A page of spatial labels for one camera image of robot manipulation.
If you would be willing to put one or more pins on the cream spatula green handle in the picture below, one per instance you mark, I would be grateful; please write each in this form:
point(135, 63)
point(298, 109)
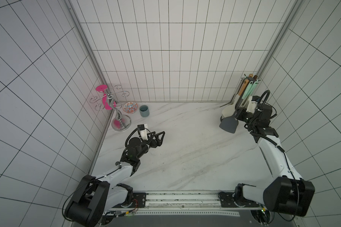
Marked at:
point(229, 109)

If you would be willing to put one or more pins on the grey spatula green handle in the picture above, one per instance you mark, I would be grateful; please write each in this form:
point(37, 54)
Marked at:
point(230, 124)

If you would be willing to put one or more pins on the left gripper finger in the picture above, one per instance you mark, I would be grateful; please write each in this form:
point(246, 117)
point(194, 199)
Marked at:
point(157, 142)
point(160, 135)

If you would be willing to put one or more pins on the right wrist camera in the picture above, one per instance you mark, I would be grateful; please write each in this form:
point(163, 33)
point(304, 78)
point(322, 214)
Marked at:
point(252, 104)

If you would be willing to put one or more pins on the pink cup on stand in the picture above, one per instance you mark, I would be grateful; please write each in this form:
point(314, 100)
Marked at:
point(107, 101)

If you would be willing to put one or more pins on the cream spoon wooden handle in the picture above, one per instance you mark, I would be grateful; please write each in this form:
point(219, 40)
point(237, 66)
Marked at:
point(236, 98)

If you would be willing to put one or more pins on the chrome cup tree stand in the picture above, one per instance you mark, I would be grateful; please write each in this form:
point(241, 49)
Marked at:
point(120, 122)

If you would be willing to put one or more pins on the dark grey utensil rack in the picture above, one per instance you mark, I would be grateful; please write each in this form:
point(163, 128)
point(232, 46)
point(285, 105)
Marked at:
point(248, 92)

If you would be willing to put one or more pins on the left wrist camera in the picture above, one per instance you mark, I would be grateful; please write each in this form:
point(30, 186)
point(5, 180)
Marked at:
point(142, 131)

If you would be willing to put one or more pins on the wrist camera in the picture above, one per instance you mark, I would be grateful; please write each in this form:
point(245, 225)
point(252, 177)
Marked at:
point(252, 104)
point(142, 131)

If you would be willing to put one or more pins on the teal ceramic cup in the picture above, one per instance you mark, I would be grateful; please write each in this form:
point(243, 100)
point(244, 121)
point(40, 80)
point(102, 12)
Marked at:
point(144, 111)

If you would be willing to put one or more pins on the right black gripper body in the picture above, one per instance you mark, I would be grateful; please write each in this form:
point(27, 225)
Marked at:
point(243, 114)

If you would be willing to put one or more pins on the patterned small bowl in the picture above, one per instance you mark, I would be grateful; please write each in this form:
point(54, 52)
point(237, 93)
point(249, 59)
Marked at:
point(130, 107)

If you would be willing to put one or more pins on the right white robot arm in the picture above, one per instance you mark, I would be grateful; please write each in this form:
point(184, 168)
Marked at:
point(287, 192)

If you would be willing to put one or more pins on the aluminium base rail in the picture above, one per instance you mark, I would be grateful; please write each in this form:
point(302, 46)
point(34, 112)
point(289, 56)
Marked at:
point(188, 203)

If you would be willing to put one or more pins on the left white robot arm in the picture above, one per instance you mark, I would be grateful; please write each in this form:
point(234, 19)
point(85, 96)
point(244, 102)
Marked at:
point(96, 195)

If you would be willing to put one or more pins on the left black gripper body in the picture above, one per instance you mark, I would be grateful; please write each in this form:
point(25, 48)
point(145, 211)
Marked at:
point(150, 142)

